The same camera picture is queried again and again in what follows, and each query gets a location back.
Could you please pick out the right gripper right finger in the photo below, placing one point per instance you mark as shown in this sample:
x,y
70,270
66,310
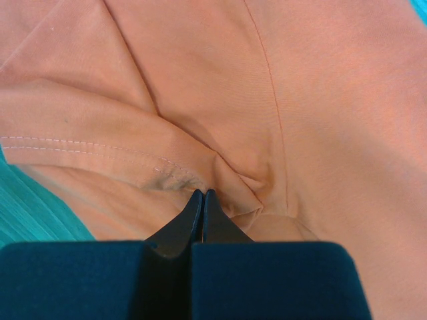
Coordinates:
x,y
234,277

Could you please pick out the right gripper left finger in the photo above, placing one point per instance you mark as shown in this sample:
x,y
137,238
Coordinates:
x,y
102,280

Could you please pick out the orange t shirt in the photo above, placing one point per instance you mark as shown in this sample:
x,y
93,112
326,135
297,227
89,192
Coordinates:
x,y
308,118

